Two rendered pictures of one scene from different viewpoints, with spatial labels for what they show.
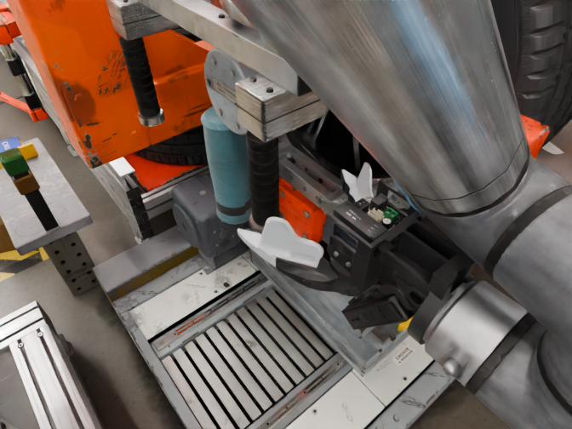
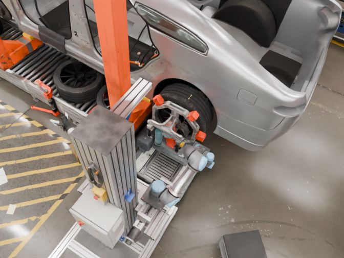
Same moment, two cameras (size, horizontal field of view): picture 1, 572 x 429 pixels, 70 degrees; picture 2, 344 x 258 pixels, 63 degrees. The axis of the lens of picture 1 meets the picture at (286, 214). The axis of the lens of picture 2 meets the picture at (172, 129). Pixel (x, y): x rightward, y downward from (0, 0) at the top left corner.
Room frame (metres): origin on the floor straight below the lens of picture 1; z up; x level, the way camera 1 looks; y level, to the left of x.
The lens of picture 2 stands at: (-0.91, 0.77, 3.33)
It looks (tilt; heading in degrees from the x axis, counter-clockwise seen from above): 56 degrees down; 333
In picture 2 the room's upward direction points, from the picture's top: 8 degrees clockwise
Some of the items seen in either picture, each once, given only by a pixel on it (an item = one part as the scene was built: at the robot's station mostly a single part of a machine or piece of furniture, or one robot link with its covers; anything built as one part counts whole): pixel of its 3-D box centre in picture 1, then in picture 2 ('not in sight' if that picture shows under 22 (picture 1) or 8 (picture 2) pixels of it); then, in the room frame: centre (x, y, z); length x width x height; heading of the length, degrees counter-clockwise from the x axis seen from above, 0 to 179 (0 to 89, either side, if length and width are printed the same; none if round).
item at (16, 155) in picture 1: (14, 162); not in sight; (0.66, 0.55, 0.64); 0.04 x 0.04 x 0.04; 39
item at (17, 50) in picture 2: not in sight; (20, 41); (2.61, 1.42, 0.69); 0.52 x 0.17 x 0.35; 129
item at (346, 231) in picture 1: (392, 261); not in sight; (0.23, -0.10, 0.86); 0.12 x 0.08 x 0.09; 39
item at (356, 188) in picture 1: (362, 185); not in sight; (0.34, -0.08, 0.86); 0.09 x 0.03 x 0.06; 3
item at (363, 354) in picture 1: (345, 273); (176, 145); (0.77, -0.18, 0.13); 0.50 x 0.36 x 0.10; 39
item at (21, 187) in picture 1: (25, 180); not in sight; (0.66, 0.55, 0.59); 0.04 x 0.04 x 0.04; 39
